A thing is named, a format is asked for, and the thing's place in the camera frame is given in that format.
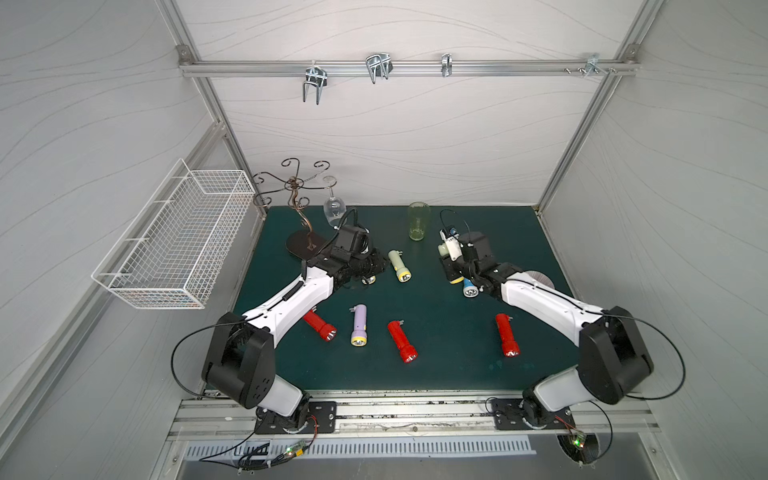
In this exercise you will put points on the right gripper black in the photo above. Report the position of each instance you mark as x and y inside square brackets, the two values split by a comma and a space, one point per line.
[455, 270]

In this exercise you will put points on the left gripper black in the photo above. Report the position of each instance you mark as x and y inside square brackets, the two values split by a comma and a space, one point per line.
[369, 267]

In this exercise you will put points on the blue flashlight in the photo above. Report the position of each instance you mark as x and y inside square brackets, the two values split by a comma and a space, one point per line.
[469, 290]

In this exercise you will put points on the red flashlight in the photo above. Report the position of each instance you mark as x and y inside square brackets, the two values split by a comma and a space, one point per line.
[509, 345]
[406, 350]
[324, 329]

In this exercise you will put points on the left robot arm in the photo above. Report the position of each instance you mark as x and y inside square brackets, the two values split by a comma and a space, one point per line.
[241, 358]

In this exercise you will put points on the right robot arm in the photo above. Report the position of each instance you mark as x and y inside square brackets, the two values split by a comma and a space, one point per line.
[613, 358]

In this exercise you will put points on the metal wine glass rack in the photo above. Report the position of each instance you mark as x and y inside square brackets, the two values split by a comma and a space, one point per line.
[305, 243]

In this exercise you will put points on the clear wine glass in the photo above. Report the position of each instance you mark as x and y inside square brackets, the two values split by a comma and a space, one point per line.
[334, 207]

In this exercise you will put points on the pink striped bowl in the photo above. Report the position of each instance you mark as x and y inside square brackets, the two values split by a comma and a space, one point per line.
[540, 279]

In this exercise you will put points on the green glass tumbler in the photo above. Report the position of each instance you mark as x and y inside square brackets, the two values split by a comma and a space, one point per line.
[419, 214]

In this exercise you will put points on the metal hook clip left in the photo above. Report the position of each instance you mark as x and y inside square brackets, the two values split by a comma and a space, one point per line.
[315, 80]

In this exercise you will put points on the metal hook clip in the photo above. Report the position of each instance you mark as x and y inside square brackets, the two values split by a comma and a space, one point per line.
[315, 80]
[379, 65]

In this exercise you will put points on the white vent strip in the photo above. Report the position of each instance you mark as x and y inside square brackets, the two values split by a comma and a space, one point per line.
[362, 448]

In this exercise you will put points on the metal hook clip centre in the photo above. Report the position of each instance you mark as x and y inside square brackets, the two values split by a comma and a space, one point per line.
[379, 65]

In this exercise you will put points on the small metal clip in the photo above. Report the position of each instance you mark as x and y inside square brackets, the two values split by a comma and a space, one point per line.
[446, 65]

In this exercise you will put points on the metal clip right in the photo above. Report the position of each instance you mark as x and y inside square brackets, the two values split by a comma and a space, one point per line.
[592, 67]

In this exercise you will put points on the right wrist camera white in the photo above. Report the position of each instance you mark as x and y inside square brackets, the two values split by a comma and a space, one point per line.
[450, 246]

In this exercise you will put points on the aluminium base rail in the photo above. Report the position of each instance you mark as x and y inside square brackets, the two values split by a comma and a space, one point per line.
[401, 413]

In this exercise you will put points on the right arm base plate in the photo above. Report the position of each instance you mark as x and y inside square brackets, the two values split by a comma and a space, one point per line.
[510, 414]

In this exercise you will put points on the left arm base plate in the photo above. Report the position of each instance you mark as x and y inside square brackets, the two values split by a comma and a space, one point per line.
[310, 415]

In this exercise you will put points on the white wire basket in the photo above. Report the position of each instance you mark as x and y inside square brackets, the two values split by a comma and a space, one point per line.
[170, 255]

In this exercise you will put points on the aluminium top rail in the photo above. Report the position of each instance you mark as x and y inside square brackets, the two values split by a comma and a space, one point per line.
[401, 68]

